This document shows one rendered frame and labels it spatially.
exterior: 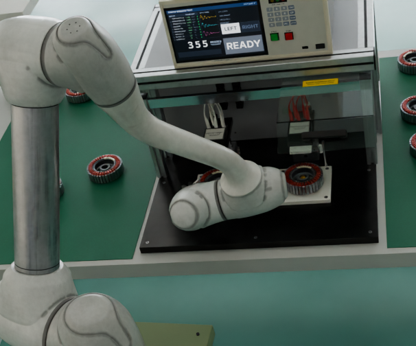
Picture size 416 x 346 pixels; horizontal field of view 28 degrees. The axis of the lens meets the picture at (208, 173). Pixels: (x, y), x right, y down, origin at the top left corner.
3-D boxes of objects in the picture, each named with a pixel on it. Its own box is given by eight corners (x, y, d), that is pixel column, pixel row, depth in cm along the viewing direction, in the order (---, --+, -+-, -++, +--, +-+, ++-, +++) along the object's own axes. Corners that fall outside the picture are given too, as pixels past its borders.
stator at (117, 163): (111, 187, 258) (108, 178, 256) (82, 181, 263) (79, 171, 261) (131, 165, 265) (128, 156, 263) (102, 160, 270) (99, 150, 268)
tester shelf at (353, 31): (375, 70, 223) (375, 55, 220) (130, 91, 237) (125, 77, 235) (373, -6, 257) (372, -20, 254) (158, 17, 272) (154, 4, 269)
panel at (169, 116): (378, 130, 252) (371, 42, 234) (165, 145, 267) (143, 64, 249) (378, 128, 253) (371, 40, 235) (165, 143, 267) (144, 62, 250)
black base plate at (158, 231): (378, 243, 217) (378, 236, 216) (141, 253, 231) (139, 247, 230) (375, 136, 254) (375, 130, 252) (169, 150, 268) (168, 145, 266)
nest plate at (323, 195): (330, 202, 230) (330, 199, 229) (276, 205, 233) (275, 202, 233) (331, 169, 242) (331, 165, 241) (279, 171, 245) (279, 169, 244)
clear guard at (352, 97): (375, 147, 207) (373, 128, 203) (278, 154, 212) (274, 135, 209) (373, 77, 232) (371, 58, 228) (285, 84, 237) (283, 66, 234)
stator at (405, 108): (421, 129, 252) (421, 119, 250) (393, 116, 260) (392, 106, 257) (446, 112, 256) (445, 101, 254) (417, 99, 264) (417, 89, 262)
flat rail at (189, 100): (366, 90, 226) (365, 81, 224) (144, 109, 240) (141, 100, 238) (366, 88, 227) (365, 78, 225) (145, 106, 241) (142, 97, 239)
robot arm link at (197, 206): (185, 226, 217) (233, 215, 214) (169, 241, 202) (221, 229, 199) (173, 186, 216) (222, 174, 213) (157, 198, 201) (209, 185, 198)
